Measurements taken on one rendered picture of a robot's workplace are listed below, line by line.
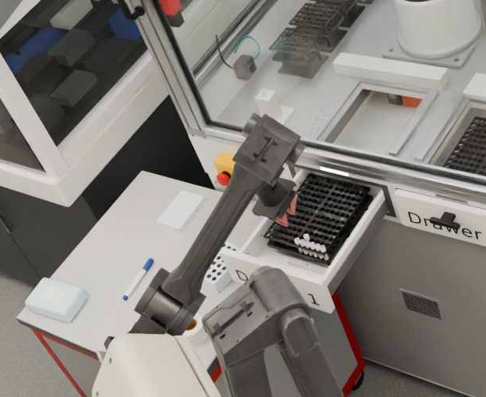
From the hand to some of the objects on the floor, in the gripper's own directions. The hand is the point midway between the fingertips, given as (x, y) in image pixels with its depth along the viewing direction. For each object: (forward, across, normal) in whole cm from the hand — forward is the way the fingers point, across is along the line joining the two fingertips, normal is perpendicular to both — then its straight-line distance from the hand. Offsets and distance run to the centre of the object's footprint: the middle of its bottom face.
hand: (287, 218), depth 229 cm
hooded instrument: (+105, -34, -173) cm, 206 cm away
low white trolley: (+94, +29, -41) cm, 106 cm away
